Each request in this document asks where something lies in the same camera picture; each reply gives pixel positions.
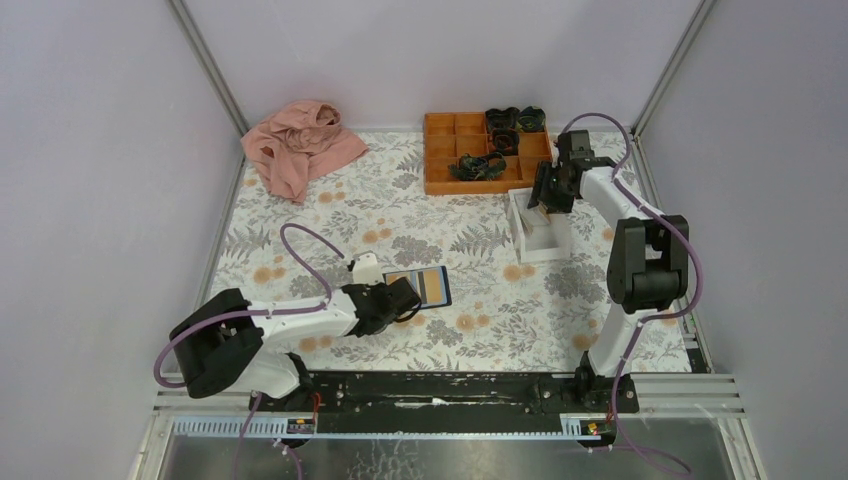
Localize white plastic card tray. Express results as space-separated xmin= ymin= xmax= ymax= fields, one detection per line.
xmin=506 ymin=188 xmax=573 ymax=264

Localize black blue card holder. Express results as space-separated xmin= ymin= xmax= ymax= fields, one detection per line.
xmin=384 ymin=266 xmax=453 ymax=310

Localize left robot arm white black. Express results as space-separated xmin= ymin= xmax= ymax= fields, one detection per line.
xmin=154 ymin=278 xmax=422 ymax=411

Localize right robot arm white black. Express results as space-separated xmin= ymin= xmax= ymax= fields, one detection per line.
xmin=527 ymin=130 xmax=689 ymax=412

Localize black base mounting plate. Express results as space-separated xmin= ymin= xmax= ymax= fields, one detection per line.
xmin=259 ymin=371 xmax=640 ymax=420

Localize orange compartment tray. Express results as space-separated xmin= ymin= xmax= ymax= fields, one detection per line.
xmin=423 ymin=112 xmax=554 ymax=195

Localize floral patterned table mat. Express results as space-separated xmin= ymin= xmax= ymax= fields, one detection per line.
xmin=197 ymin=129 xmax=694 ymax=374

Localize pink crumpled cloth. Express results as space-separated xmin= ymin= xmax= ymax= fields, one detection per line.
xmin=241 ymin=100 xmax=368 ymax=203

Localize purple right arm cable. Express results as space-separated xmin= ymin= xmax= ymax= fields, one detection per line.
xmin=561 ymin=112 xmax=705 ymax=480

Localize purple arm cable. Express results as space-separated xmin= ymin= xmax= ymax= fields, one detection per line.
xmin=153 ymin=223 xmax=346 ymax=480
xmin=561 ymin=112 xmax=705 ymax=480

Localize small dark rolled strap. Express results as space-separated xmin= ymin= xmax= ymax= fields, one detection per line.
xmin=491 ymin=129 xmax=522 ymax=157

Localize green black rolled strap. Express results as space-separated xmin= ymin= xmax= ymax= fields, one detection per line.
xmin=516 ymin=105 xmax=549 ymax=134

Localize tangled dark strap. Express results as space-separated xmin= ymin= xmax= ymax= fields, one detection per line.
xmin=447 ymin=151 xmax=510 ymax=183

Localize dark rolled strap in tray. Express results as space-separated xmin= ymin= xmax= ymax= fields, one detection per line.
xmin=484 ymin=106 xmax=521 ymax=134

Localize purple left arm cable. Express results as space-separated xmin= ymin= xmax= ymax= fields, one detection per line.
xmin=153 ymin=223 xmax=346 ymax=480

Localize slotted aluminium cable rail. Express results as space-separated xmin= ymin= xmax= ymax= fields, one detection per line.
xmin=172 ymin=411 xmax=605 ymax=441

